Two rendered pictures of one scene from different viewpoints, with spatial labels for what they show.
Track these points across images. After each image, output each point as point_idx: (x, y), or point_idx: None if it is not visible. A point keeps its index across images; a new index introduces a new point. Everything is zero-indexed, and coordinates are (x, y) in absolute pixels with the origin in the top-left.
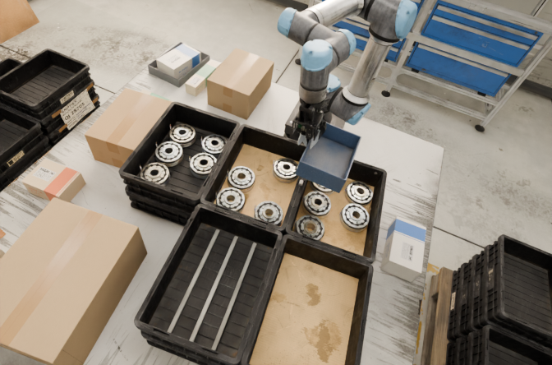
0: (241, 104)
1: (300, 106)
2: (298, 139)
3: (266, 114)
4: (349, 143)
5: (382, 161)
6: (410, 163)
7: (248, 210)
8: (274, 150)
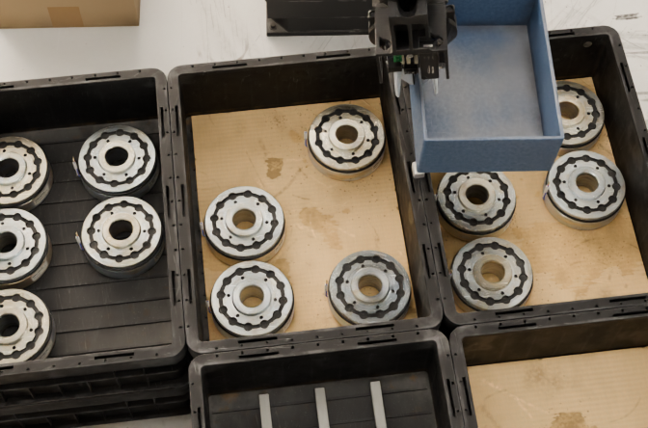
0: None
1: (391, 16)
2: (394, 83)
3: None
4: (510, 15)
5: None
6: None
7: (309, 301)
8: (286, 96)
